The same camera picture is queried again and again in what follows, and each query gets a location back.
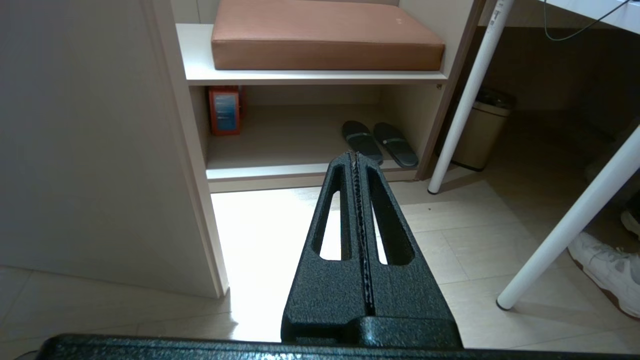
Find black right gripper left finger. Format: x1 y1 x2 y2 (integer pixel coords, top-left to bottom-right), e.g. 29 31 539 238
281 151 375 346

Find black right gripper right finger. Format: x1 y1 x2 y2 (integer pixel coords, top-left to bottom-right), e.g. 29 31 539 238
354 151 463 349

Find black slipper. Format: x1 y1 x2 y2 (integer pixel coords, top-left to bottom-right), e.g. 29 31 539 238
373 122 420 169
341 120 385 166

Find beige metal trash bin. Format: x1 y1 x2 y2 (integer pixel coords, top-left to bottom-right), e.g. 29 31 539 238
451 87 517 172

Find white and tan sneaker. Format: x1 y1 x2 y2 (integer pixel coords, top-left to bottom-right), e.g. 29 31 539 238
620 207 640 237
567 231 640 320

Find orange box with blue label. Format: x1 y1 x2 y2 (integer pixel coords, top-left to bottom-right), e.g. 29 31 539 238
208 86 246 137

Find white table with round legs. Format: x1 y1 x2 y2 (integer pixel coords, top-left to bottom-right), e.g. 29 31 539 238
427 0 640 311

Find white bench shelf cabinet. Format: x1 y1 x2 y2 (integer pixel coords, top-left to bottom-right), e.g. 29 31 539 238
170 0 487 194

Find thin teal cable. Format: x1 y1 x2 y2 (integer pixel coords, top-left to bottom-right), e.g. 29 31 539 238
543 0 632 42

